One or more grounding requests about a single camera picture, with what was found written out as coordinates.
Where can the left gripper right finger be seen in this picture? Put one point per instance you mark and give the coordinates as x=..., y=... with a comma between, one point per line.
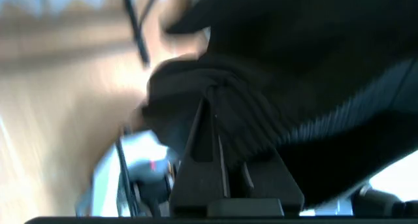
x=274, y=185

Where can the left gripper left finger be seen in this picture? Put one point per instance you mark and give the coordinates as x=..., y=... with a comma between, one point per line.
x=196, y=181

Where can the black knit garment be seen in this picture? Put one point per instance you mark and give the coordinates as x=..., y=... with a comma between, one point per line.
x=294, y=70

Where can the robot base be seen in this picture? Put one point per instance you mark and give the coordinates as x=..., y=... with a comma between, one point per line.
x=107, y=185

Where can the black clothes rack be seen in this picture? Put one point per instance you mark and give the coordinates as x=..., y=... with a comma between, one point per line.
x=138, y=38

